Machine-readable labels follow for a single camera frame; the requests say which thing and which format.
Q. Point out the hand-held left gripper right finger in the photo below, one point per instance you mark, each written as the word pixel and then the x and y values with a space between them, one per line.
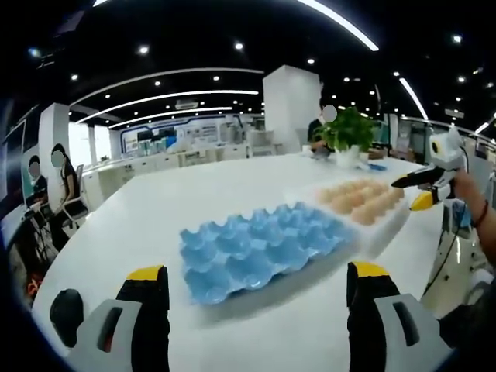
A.
pixel 368 317

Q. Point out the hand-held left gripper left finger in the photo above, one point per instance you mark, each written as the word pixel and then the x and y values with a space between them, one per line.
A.
pixel 149 317

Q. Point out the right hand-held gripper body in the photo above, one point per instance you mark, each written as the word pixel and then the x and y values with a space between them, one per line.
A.
pixel 447 155

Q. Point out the group of brown eggs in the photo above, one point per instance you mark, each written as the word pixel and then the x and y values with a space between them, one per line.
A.
pixel 360 199

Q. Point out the blue egg tray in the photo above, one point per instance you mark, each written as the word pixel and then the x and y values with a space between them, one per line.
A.
pixel 255 252

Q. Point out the person's right hand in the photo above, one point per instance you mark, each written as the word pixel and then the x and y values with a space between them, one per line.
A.
pixel 467 190

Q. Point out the small blue object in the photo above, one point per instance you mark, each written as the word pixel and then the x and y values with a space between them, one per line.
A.
pixel 376 167

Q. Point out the green potted plant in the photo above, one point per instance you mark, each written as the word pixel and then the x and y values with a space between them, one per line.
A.
pixel 348 131

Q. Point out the black round object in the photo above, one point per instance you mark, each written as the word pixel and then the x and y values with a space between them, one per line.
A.
pixel 66 315

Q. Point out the person's dark clothing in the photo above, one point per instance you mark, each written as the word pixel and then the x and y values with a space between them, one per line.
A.
pixel 470 317

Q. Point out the white table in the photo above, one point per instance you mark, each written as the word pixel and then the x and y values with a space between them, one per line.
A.
pixel 166 209

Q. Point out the white square pillar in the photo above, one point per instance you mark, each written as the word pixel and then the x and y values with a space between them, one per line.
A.
pixel 288 112

